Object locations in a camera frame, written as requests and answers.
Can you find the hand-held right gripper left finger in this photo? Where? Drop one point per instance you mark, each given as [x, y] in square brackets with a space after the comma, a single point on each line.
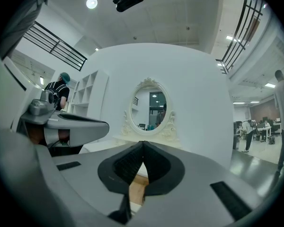
[111, 171]

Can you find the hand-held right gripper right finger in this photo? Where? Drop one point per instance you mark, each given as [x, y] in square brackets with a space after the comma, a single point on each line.
[170, 174]

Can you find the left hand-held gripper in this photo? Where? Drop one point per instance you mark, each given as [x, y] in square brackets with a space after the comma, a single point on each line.
[85, 131]

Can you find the white dressing table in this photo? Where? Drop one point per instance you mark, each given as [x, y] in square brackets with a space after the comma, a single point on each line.
[97, 148]

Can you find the person's left hand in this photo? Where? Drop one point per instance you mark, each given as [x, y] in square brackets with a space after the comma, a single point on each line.
[36, 136]

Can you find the white cube bookshelf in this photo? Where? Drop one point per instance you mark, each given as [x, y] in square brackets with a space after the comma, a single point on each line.
[100, 91]

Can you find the black balcony railing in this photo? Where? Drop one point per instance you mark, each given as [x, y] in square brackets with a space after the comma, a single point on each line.
[236, 35]
[81, 65]

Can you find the white office desk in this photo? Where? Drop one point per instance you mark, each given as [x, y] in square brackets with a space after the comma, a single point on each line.
[266, 128]

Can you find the person's grey shirt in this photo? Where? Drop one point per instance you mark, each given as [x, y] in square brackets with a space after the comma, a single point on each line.
[23, 20]

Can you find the round ceiling light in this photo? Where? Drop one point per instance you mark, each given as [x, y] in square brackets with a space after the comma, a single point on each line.
[91, 3]

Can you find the oval mirror cream ornate frame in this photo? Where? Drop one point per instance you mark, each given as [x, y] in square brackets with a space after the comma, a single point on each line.
[148, 107]

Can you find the black head-worn camera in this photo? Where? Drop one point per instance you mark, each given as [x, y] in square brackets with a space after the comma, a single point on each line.
[130, 1]

